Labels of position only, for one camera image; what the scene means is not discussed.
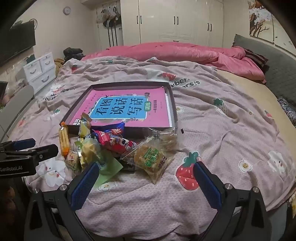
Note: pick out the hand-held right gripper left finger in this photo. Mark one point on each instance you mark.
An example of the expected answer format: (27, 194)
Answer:
(84, 185)

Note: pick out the blue cookie packet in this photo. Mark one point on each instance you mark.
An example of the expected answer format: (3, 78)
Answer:
(116, 128)

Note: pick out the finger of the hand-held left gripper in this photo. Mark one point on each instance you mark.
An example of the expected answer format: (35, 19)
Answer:
(23, 143)
(45, 151)

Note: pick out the blossom tree wall mural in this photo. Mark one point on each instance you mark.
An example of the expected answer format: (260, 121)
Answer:
(261, 18)

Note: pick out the pink book with blue label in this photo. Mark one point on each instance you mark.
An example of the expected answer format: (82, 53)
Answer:
(157, 115)

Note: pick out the dark striped pillow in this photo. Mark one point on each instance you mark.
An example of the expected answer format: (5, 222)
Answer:
(256, 58)

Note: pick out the white wardrobe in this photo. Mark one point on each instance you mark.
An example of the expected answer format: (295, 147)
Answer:
(161, 23)

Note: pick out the red candy packet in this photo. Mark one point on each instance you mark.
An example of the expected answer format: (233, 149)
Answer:
(111, 141)

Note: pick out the orange cracker packet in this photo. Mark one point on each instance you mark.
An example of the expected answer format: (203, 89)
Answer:
(64, 139)

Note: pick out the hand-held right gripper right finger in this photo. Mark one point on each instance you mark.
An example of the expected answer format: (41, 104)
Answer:
(207, 185)

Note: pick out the clear rice cracker packet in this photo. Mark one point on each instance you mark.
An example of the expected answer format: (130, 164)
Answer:
(167, 139)

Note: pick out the black television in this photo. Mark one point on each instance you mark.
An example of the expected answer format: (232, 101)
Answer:
(16, 44)

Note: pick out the pile of black clothes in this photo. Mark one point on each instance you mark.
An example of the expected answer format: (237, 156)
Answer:
(72, 53)

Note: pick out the light green wrapper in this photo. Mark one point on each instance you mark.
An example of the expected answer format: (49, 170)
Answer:
(108, 169)

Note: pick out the dark shallow cardboard box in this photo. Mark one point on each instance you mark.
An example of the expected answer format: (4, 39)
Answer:
(134, 131)

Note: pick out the dark patterned cloth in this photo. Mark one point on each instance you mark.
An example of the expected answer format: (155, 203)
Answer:
(288, 109)

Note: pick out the beige bed sheet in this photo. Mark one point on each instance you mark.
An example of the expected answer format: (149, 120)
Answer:
(254, 92)

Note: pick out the white drawer cabinet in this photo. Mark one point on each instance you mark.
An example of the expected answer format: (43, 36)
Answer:
(39, 69)

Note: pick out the coat rack with hats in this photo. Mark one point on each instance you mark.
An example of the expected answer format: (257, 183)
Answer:
(108, 16)

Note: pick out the round wall clock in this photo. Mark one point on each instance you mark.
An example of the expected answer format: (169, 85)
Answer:
(67, 10)

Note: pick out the green label rice cracker packet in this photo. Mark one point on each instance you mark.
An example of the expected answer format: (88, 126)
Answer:
(72, 160)
(150, 160)

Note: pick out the brown plush toy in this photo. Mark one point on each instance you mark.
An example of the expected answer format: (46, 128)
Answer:
(59, 63)

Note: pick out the pink strawberry printed blanket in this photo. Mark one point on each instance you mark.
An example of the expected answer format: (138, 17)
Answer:
(219, 139)

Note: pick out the grey quilted headboard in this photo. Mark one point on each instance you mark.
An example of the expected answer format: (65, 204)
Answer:
(277, 69)

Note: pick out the pink quilt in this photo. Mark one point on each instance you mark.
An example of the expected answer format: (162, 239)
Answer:
(173, 53)

